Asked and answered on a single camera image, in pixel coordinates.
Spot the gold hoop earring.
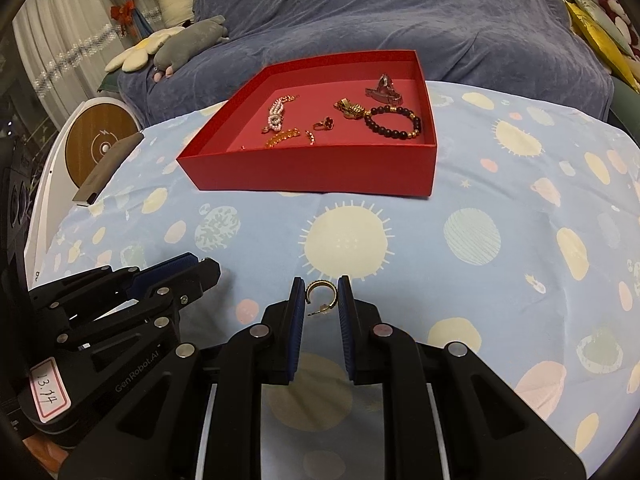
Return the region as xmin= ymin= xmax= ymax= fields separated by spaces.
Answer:
xmin=305 ymin=280 xmax=337 ymax=316

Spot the gold cuff bangle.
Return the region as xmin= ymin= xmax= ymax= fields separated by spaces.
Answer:
xmin=265 ymin=128 xmax=316 ymax=148

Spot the pearl bracelet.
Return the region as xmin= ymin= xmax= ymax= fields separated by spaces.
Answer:
xmin=260 ymin=93 xmax=301 ymax=136

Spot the gold ring cluster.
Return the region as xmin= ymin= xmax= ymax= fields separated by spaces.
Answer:
xmin=312 ymin=116 xmax=334 ymax=131

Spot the black bead bracelet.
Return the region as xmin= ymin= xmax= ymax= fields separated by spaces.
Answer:
xmin=362 ymin=104 xmax=424 ymax=141

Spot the brown leather pouch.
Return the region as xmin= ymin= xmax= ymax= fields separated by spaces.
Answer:
xmin=72 ymin=132 xmax=144 ymax=207

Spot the planet print blue cloth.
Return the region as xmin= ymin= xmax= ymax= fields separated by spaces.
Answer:
xmin=37 ymin=82 xmax=639 ymax=472

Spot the cream flower plush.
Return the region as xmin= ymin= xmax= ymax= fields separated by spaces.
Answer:
xmin=104 ymin=25 xmax=183 ymax=74

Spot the grey plush toy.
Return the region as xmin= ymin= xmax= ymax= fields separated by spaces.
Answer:
xmin=153 ymin=15 xmax=229 ymax=82

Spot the white sheer curtain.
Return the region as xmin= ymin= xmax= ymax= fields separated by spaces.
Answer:
xmin=12 ymin=0 xmax=131 ymax=127

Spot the red bow ribbon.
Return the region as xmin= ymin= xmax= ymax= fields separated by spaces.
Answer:
xmin=110 ymin=0 xmax=138 ymax=39

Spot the red cardboard tray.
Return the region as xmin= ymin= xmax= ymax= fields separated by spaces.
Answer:
xmin=177 ymin=50 xmax=437 ymax=197

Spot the blue velvet bed cover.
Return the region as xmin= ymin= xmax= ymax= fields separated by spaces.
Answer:
xmin=117 ymin=0 xmax=614 ymax=126

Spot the gold cushion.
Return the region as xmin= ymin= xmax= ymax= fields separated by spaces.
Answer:
xmin=565 ymin=1 xmax=639 ymax=92

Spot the round wooden wireless charger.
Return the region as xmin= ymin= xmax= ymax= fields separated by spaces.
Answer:
xmin=64 ymin=100 xmax=139 ymax=188

